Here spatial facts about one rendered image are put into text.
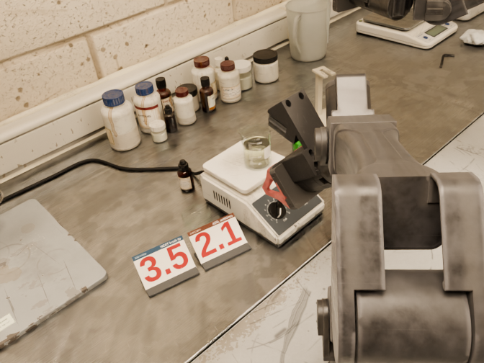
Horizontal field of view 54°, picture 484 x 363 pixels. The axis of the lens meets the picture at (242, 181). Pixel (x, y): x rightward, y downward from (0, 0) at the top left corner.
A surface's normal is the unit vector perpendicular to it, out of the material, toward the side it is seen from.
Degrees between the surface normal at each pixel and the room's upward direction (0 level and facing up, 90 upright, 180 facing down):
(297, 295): 0
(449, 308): 27
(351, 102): 39
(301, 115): 50
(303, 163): 90
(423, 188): 70
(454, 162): 0
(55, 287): 0
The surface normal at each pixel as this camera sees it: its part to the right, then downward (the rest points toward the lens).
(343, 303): -0.11, -0.13
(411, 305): -0.11, -0.50
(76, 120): 0.68, 0.41
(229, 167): -0.08, -0.78
